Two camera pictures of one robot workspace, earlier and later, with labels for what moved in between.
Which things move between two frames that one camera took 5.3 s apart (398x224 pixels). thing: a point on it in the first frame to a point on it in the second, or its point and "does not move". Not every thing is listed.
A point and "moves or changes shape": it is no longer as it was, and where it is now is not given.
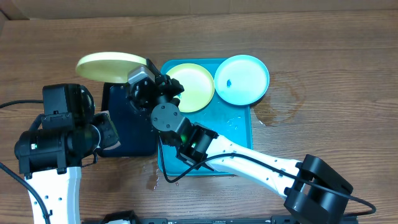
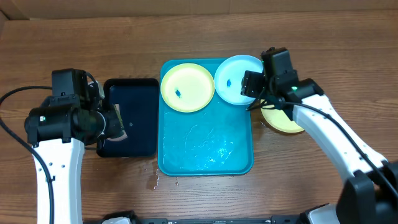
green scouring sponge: [109, 137] moves or changes shape
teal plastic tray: [229, 120] does not move
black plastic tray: [137, 135] does not move
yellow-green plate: [109, 66] to [277, 119]
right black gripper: [168, 80] to [252, 88]
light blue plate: [241, 79] does not move
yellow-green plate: [198, 85] does not move
